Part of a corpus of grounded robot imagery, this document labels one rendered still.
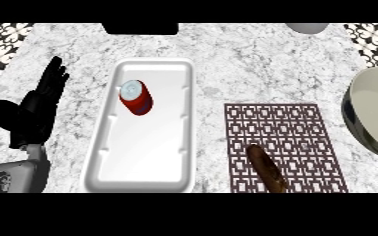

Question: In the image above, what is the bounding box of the brown elongated vegetable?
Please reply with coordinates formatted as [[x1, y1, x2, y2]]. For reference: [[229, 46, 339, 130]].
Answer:
[[244, 144, 289, 194]]

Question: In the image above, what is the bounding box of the grey round object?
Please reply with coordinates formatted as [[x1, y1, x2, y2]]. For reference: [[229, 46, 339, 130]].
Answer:
[[285, 23, 331, 35]]

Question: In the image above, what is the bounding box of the white rectangular tray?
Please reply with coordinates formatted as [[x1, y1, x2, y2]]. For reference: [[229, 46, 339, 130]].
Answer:
[[80, 57, 196, 194]]

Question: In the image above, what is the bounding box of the pale grey bowl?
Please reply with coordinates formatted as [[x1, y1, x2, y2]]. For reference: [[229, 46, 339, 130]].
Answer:
[[341, 67, 378, 156]]

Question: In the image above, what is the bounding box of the brown patterned placemat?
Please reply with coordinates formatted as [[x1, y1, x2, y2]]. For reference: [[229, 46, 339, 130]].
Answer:
[[223, 103, 350, 194]]

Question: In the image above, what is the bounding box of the red can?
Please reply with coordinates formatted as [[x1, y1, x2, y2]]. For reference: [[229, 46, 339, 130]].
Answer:
[[118, 79, 155, 117]]

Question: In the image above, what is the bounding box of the black appliance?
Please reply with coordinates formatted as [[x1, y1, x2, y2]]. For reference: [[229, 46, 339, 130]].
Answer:
[[100, 23, 180, 37]]

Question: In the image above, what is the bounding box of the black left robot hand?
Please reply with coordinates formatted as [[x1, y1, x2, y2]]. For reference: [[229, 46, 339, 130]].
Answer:
[[0, 56, 71, 151]]

